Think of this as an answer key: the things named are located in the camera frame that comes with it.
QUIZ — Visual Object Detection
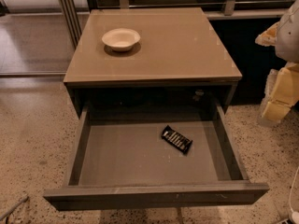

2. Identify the white cable on floor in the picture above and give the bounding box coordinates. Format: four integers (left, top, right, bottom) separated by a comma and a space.
288, 166, 299, 224

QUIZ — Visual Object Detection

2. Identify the metal shelf frame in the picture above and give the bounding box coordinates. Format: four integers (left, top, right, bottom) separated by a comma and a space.
54, 0, 299, 49

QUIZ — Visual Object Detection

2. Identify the open grey top drawer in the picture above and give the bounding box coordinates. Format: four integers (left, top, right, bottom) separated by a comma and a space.
44, 103, 269, 211

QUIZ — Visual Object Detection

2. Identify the black rxbar chocolate bar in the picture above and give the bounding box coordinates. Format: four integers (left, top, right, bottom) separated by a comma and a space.
161, 125, 192, 155

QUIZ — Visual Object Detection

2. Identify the brown cabinet with glass top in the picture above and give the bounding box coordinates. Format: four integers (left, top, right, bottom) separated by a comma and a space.
64, 7, 242, 114

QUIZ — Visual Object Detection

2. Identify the white ceramic bowl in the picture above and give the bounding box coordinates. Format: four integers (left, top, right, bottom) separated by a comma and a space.
102, 28, 141, 52

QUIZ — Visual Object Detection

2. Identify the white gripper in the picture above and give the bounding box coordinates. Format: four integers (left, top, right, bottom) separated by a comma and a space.
255, 22, 299, 127

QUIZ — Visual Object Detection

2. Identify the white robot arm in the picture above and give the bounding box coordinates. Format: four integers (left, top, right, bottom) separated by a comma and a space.
255, 0, 299, 127

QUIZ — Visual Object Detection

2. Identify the grey rod on floor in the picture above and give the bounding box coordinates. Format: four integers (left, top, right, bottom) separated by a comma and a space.
0, 196, 29, 221

